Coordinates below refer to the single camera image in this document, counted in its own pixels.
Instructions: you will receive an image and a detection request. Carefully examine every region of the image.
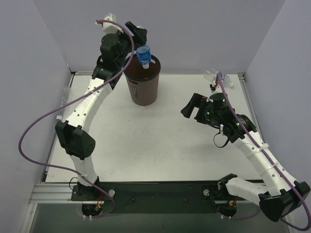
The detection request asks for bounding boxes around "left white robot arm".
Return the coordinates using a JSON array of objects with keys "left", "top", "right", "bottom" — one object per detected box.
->
[{"left": 55, "top": 18, "right": 147, "bottom": 200}]

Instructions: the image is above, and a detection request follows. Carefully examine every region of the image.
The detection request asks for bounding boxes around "purple cable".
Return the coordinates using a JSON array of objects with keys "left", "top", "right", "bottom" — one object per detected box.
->
[
  {"left": 215, "top": 71, "right": 311, "bottom": 231},
  {"left": 18, "top": 20, "right": 116, "bottom": 218}
]

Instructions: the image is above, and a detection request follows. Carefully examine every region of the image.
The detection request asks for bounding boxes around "clear crumpled plastic bottle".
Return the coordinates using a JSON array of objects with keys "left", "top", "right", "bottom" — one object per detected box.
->
[{"left": 56, "top": 87, "right": 71, "bottom": 121}]

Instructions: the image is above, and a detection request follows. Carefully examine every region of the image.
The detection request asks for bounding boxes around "blue label plastic bottle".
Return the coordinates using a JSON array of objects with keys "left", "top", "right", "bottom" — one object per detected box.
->
[{"left": 136, "top": 45, "right": 151, "bottom": 69}]

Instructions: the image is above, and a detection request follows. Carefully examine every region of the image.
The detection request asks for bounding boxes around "brown plastic waste bin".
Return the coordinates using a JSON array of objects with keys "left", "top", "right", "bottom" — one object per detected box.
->
[{"left": 124, "top": 55, "right": 161, "bottom": 106}]

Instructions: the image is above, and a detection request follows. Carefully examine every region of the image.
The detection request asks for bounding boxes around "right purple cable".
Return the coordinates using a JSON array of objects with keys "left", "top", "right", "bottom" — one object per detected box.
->
[{"left": 215, "top": 71, "right": 311, "bottom": 231}]

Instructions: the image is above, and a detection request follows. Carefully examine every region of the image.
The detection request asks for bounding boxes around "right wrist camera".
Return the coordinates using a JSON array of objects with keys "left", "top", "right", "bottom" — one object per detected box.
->
[{"left": 209, "top": 81, "right": 222, "bottom": 94}]

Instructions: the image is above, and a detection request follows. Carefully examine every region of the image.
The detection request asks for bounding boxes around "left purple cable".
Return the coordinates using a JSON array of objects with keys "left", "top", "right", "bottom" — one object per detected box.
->
[{"left": 18, "top": 20, "right": 116, "bottom": 218}]

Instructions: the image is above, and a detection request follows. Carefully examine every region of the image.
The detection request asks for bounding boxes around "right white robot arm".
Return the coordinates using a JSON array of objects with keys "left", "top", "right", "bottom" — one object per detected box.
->
[{"left": 181, "top": 93, "right": 311, "bottom": 222}]

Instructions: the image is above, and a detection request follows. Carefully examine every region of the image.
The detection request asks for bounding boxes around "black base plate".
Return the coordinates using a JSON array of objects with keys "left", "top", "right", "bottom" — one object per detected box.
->
[{"left": 70, "top": 181, "right": 246, "bottom": 219}]

